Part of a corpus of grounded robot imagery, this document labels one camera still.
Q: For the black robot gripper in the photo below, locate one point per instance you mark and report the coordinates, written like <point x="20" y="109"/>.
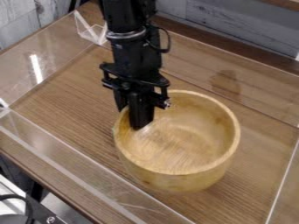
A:
<point x="134" y="75"/>

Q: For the light wooden bowl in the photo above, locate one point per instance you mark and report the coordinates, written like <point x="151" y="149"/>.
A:
<point x="181" y="153"/>

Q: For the clear acrylic tray wall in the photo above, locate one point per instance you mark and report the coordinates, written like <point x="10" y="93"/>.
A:
<point x="58" y="116"/>

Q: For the clear acrylic corner bracket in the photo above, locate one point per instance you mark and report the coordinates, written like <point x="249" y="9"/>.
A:
<point x="94" y="33"/>

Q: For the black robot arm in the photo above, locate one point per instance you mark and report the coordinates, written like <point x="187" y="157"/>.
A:
<point x="126" y="15"/>

